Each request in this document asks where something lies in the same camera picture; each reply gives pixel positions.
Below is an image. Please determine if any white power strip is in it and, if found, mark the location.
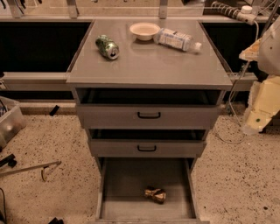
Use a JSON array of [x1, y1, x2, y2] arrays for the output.
[[211, 1, 256, 25]]

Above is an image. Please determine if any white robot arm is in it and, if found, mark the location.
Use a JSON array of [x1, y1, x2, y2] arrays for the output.
[[239, 17, 280, 135]]

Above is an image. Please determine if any white cable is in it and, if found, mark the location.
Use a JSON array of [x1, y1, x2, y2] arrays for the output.
[[213, 20, 261, 145]]

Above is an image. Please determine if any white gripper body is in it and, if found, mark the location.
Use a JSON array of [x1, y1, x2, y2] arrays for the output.
[[241, 75, 280, 136]]

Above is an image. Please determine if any grey drawer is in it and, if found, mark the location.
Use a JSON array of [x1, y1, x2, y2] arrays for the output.
[[87, 157, 210, 224], [87, 129, 206, 158], [76, 87, 221, 130]]

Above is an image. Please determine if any grey middle drawer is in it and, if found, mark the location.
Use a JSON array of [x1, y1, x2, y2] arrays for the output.
[[87, 129, 206, 158]]

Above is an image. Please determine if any black clamp on floor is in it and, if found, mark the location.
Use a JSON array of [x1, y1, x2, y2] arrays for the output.
[[0, 154, 17, 168]]

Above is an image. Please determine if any grey top drawer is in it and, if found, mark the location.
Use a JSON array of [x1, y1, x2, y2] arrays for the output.
[[76, 87, 221, 130]]

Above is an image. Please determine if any white paper bowl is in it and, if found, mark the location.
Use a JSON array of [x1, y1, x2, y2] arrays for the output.
[[129, 23, 160, 41]]

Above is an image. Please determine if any metal rod on floor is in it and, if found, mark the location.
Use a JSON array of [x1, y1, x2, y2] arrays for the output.
[[0, 161, 61, 182]]

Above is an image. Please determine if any green soda can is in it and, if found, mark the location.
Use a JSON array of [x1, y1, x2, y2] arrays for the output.
[[95, 35, 120, 60]]

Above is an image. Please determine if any grey bottom drawer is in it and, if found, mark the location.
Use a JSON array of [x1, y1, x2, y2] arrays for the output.
[[87, 157, 210, 224]]

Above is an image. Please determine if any small black block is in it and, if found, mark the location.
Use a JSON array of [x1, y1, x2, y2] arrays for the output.
[[49, 105, 60, 116]]

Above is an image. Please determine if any clear plastic storage bin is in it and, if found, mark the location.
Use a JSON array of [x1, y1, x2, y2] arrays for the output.
[[0, 96, 26, 149]]

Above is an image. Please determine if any grey drawer cabinet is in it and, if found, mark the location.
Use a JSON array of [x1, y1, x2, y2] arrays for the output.
[[66, 18, 234, 173]]

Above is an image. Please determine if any crushed orange soda can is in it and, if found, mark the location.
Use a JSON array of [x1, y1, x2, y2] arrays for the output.
[[144, 187, 166, 204]]

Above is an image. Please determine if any clear plastic water bottle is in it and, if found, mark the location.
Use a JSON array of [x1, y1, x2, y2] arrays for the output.
[[153, 28, 202, 53]]

